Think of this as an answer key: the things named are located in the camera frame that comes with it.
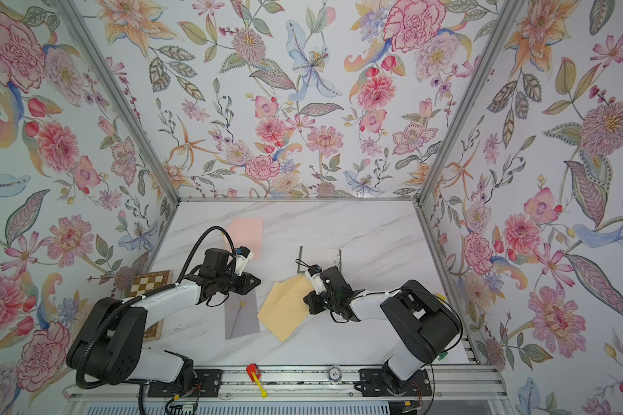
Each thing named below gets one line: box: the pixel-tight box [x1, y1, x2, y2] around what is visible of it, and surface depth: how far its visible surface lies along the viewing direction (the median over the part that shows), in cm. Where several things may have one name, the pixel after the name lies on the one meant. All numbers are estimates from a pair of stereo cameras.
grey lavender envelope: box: [224, 288, 261, 340], surface depth 88 cm
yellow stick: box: [251, 371, 269, 399], surface depth 75 cm
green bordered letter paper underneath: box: [296, 245, 343, 274], surface depth 103 cm
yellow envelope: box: [256, 274, 315, 343], surface depth 90 cm
